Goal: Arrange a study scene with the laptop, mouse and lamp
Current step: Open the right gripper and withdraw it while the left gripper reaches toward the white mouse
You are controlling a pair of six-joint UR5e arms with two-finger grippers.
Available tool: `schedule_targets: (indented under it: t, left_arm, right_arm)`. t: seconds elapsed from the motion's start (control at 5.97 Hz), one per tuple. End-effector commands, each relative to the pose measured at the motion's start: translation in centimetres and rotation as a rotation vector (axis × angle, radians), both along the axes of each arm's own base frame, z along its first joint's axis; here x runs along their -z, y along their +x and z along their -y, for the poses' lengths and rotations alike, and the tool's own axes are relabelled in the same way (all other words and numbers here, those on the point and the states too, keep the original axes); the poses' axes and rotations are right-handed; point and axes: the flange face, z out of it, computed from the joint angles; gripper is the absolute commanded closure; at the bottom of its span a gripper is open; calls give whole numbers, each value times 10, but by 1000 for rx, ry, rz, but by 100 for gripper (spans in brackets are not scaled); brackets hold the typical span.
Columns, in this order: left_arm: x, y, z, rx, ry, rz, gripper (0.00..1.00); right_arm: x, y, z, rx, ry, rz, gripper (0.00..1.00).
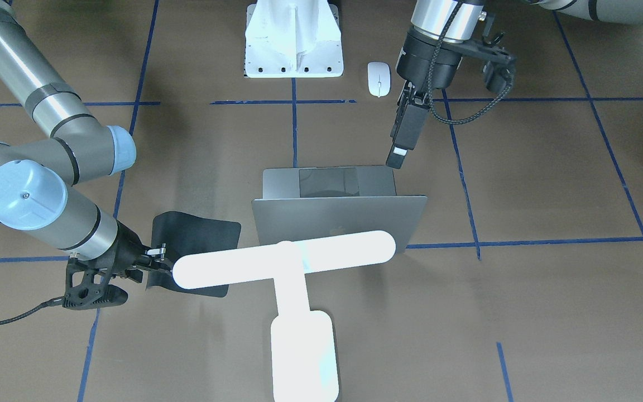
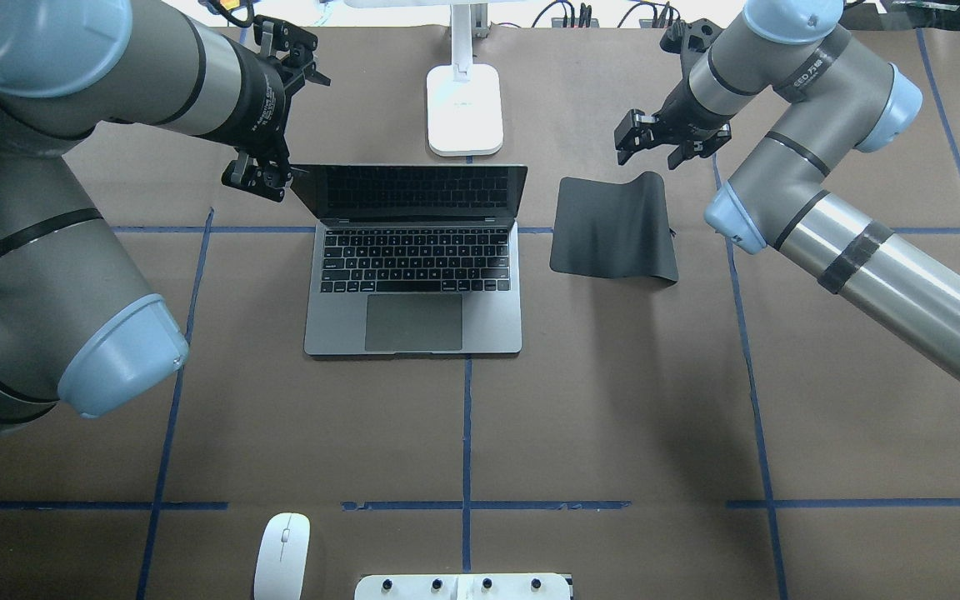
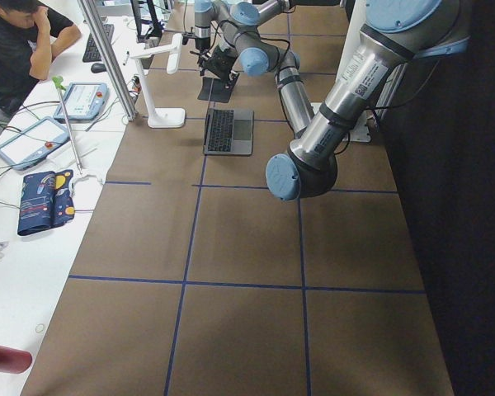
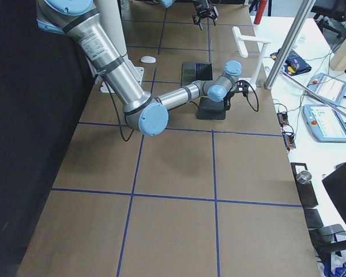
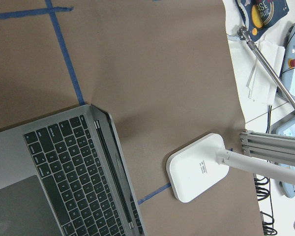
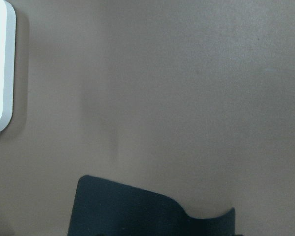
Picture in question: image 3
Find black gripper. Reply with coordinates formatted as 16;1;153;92
197;47;238;89
182;26;211;50

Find black mouse pad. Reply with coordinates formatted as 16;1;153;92
197;77;237;103

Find grey laptop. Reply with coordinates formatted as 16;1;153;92
203;108;254;156

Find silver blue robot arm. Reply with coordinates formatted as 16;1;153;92
182;1;296;53
194;1;473;200

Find white desk lamp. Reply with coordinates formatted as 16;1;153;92
130;33;186;129

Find black desk mouse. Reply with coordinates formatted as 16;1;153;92
90;63;106;73

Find black keyboard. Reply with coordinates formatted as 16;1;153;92
82;23;116;64

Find far blue teach pendant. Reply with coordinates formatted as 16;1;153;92
57;82;108;123

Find blue teach pendant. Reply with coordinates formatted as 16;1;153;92
0;117;69;171
57;82;108;123

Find person in black shirt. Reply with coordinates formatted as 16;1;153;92
0;1;82;116

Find near blue teach pendant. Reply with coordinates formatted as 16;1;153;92
0;117;69;171

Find navy patterned pouch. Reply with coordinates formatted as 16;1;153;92
16;169;75;237

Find red cylinder bottle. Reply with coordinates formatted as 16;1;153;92
0;346;33;374

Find aluminium frame post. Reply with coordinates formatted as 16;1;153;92
78;0;137;121

